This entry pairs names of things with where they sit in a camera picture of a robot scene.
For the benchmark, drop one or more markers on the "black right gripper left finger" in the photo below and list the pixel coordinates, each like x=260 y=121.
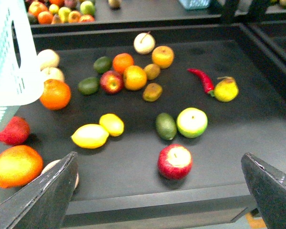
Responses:
x=42 y=203

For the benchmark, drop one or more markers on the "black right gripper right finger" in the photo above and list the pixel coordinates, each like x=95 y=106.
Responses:
x=267 y=185

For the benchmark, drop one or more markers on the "large yellow lemon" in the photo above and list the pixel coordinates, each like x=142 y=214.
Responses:
x=90 y=136

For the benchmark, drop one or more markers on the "small yellow lemon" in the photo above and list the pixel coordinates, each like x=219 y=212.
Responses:
x=113 y=124

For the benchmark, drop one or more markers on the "light blue plastic basket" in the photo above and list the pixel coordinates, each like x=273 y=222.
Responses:
x=21 y=82

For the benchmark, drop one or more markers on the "blue basket on far shelf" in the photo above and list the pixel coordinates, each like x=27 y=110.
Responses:
x=195 y=4

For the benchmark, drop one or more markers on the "peach far shelf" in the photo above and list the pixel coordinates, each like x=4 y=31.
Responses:
x=114 y=4

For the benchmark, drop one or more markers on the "pink peach front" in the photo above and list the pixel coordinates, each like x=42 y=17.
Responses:
x=51 y=164

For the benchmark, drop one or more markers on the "orange mango left edge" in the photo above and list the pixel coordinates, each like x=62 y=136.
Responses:
x=19 y=165

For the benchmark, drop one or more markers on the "red fruit behind finger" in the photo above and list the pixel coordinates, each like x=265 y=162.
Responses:
x=16 y=132

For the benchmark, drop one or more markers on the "red apple front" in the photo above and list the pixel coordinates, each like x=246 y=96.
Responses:
x=174 y=162

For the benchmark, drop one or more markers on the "large orange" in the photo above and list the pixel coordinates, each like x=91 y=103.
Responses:
x=56 y=94

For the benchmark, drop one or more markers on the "yellow green pear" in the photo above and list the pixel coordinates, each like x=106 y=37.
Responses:
x=226 y=90

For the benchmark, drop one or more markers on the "red chili pepper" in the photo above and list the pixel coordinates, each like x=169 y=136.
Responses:
x=206 y=81

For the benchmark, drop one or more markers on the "green lime front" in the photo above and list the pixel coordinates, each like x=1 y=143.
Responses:
x=88 y=85

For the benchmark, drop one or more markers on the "green lime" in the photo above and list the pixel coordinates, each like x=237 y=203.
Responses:
x=102 y=64
x=88 y=85

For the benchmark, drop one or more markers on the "green avocado near apple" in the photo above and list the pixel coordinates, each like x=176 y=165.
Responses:
x=165 y=126

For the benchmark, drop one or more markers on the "white pear front left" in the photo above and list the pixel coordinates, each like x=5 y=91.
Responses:
x=53 y=73

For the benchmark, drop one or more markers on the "white pear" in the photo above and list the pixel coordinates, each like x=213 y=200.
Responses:
x=53 y=73
x=48 y=58
x=144 y=43

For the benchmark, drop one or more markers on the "black front fruit tray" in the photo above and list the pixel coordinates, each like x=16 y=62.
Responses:
x=210 y=148

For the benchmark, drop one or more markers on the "black fruit tray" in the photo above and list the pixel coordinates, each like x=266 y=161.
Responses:
x=210 y=148
x=162 y=13

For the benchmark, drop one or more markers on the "red yellow apple centre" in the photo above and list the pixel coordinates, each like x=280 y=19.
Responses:
x=111 y=82

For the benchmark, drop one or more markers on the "white pear back left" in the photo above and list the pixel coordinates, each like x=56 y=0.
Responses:
x=48 y=58

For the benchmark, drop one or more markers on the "green lime back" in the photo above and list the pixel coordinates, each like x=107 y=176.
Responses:
x=102 y=64

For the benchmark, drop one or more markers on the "brown kiwi lower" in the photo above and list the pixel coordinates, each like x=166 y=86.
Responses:
x=152 y=92

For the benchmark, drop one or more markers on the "brown kiwi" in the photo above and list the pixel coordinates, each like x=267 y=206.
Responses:
x=152 y=71
x=152 y=92

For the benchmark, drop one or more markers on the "orange yellow apple centre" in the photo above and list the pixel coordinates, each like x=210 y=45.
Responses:
x=134 y=77

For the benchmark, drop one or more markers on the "orange yellow apple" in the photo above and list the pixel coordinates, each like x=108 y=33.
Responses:
x=134 y=77
x=163 y=56

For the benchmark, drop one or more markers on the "small tangerine centre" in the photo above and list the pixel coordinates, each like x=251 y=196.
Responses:
x=122 y=61

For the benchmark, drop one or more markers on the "brown kiwi upper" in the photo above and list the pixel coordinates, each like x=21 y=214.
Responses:
x=152 y=71

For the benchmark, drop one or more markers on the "orange yellow apple back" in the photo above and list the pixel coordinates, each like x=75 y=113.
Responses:
x=163 y=56

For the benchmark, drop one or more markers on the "white pear back right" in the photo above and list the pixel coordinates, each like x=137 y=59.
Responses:
x=144 y=43

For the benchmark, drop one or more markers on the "green apple far pile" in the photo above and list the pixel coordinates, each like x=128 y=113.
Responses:
x=87 y=8

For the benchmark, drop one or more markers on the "black far fruit tray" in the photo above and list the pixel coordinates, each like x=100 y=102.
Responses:
x=162 y=13

